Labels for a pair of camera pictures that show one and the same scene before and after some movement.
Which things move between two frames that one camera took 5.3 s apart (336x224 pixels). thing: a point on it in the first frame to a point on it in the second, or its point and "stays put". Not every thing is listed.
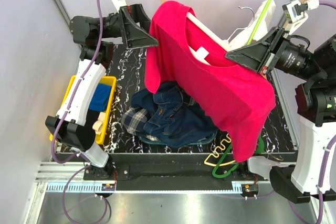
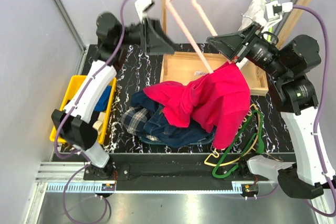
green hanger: (260, 149) stays put
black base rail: (167, 172) stays put
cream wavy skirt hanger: (227, 163) to (215, 155)
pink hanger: (201, 54) to (168, 0)
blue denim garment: (177, 118) stays put
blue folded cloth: (100, 97) stays put
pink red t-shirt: (235, 96) to (212, 102)
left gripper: (135, 37) to (153, 41)
